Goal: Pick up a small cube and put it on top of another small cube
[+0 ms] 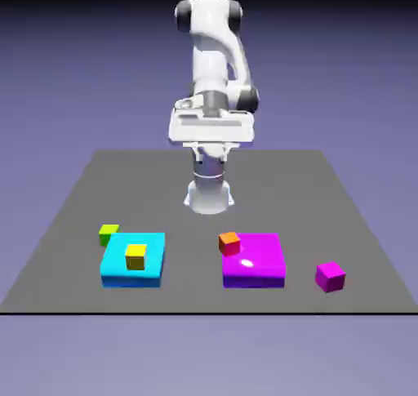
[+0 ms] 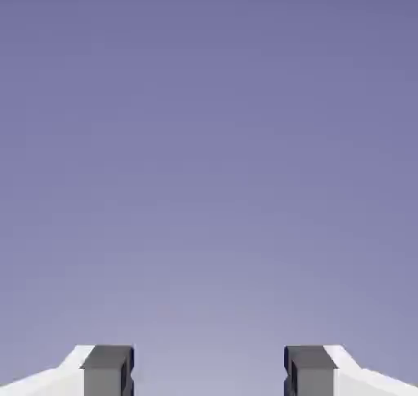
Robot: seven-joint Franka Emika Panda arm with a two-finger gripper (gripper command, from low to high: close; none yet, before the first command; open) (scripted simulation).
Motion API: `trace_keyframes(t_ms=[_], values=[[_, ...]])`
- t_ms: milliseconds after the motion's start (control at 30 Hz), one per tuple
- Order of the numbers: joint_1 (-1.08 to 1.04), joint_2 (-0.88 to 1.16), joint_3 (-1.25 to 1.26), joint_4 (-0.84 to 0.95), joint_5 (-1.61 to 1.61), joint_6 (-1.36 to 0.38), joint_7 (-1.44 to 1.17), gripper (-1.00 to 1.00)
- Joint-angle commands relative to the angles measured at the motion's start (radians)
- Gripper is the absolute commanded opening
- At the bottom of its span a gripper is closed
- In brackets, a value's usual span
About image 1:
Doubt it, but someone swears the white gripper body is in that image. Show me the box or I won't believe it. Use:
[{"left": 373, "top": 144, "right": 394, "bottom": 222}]
[{"left": 167, "top": 107, "right": 256, "bottom": 148}]

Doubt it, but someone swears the small orange cube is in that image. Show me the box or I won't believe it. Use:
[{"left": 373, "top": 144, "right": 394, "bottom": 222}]
[{"left": 218, "top": 231, "right": 242, "bottom": 257}]

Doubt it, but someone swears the small yellow cube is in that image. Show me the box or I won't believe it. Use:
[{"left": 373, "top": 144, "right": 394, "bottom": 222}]
[{"left": 125, "top": 243, "right": 148, "bottom": 271}]

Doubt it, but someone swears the small green cube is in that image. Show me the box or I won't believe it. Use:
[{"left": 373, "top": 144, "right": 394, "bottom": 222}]
[{"left": 98, "top": 224, "right": 121, "bottom": 247}]

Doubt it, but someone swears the small magenta cube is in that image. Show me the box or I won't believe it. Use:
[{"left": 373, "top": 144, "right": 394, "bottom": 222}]
[{"left": 314, "top": 260, "right": 347, "bottom": 293}]

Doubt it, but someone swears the large magenta box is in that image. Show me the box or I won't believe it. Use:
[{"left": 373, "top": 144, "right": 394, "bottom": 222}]
[{"left": 221, "top": 233, "right": 287, "bottom": 289}]

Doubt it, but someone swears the large cyan box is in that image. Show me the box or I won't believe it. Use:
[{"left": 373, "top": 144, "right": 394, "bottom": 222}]
[{"left": 100, "top": 232, "right": 166, "bottom": 288}]

